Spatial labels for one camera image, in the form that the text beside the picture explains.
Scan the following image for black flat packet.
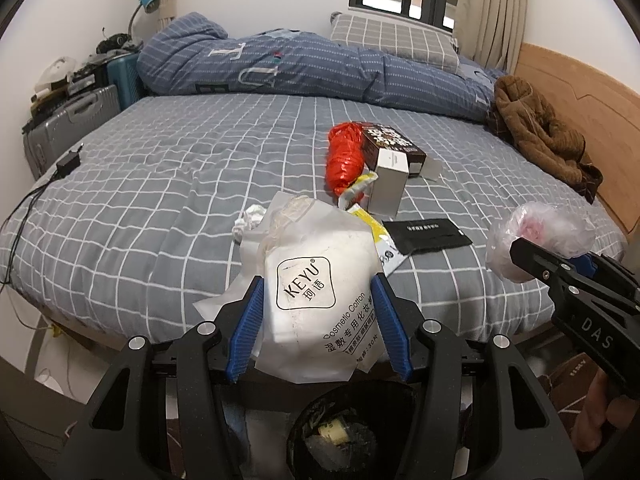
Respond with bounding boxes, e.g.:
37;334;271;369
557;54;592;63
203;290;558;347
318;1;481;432
387;217;473;256

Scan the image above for blue striped quilt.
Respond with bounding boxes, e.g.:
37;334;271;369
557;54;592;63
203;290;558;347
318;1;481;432
136;12;506;121

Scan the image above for person's right hand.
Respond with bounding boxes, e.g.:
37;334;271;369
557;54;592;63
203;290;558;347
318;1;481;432
574;366;640;457

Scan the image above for dark brown printed box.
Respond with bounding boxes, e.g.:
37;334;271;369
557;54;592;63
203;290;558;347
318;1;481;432
350;121;428;178

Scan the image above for grey checked pillow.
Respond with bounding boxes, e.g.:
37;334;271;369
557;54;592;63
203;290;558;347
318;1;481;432
330;11;461;73

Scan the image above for black charger with cable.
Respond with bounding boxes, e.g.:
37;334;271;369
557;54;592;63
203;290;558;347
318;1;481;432
0;144;85;291

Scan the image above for black cable bundle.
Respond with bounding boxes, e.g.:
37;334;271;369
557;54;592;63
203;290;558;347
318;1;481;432
95;30;141;56

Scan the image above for brown jacket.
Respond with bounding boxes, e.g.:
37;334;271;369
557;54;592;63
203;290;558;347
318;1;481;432
487;75;604;204

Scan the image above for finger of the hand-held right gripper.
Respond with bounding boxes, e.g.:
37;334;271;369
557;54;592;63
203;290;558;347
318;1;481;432
571;252;640;309
509;236;601;312

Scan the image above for teal suitcase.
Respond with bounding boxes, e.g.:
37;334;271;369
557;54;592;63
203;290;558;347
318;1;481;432
105;52;148;111

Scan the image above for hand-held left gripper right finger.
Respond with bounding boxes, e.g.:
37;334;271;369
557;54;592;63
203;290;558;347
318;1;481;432
371;273;586;480

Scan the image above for person's right leg brown pants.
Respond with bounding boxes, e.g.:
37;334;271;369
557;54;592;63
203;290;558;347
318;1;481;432
537;357;606;441

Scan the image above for white cardboard box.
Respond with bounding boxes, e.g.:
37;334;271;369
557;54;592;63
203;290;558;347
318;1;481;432
367;149;412;217

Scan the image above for white cosmetic cotton bag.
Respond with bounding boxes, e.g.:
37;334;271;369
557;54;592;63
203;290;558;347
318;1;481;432
192;191;396;386

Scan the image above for white rounded item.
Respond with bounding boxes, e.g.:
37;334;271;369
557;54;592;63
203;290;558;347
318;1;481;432
37;56;77;92

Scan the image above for stack of dark items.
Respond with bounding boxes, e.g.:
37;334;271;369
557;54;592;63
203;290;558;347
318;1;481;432
30;62;108;111

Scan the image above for wooden headboard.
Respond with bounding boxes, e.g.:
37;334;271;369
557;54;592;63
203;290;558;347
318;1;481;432
515;42;640;233

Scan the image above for orange plastic bag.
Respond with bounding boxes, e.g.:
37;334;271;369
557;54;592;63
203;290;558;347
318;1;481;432
325;121;368;196

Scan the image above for clear bag with pink contents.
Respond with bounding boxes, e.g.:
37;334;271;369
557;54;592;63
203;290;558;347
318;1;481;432
486;201;597;283

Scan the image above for grey suitcase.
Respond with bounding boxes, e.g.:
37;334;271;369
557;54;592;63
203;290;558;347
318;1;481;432
22;85;121;176

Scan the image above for yellow snack packet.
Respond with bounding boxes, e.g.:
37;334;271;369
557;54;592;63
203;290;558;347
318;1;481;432
347;203;411;276

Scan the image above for crumpled white tissue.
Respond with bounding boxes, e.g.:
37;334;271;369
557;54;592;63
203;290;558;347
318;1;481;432
231;204;268;241

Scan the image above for blue desk lamp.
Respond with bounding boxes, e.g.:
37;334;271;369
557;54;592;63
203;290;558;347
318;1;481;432
127;0;161;43

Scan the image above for small yellow wrapper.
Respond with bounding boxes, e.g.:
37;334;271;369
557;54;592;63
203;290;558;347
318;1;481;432
336;170;379;209

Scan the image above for bin with black bag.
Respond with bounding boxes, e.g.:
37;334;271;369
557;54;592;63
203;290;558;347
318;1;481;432
286;380;423;480

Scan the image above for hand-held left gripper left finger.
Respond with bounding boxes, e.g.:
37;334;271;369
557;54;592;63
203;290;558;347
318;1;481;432
60;275;266;480

